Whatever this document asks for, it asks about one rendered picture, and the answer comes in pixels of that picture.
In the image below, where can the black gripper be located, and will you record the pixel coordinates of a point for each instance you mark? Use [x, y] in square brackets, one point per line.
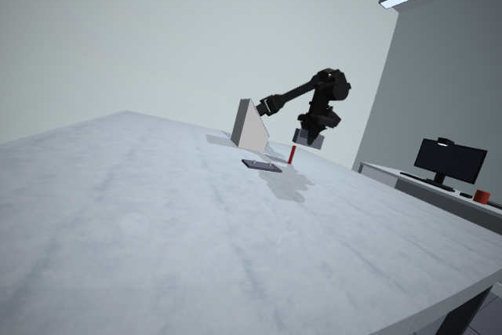
[315, 121]

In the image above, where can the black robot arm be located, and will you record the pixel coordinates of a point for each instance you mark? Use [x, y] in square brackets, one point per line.
[333, 87]

